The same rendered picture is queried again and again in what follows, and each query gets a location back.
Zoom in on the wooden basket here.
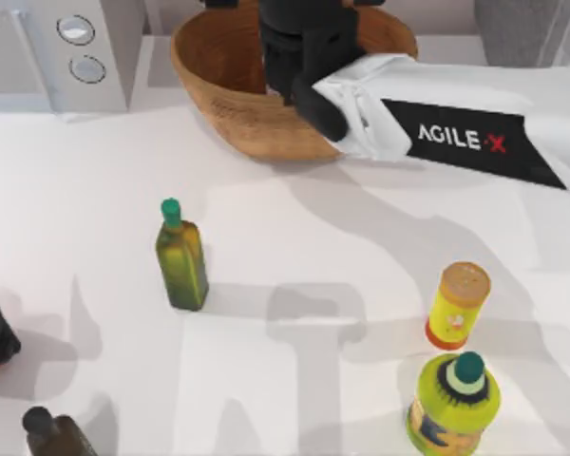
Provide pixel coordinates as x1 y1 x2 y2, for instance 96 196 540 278
170 3 420 163

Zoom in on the grey microwave knob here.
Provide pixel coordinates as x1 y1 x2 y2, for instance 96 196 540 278
55 13 97 48
67 53 108 86

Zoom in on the green square bottle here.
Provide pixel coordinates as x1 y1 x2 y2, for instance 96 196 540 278
153 197 211 313

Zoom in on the pale microwave oven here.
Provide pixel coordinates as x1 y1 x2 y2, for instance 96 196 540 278
0 0 149 115

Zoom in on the yellow can with orange lid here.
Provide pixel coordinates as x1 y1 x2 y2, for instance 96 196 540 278
424 260 493 352

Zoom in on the lime bottle with green cap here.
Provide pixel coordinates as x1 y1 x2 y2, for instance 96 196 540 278
404 351 503 453

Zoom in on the brown bottle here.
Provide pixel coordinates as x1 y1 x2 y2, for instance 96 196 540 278
21 405 100 456

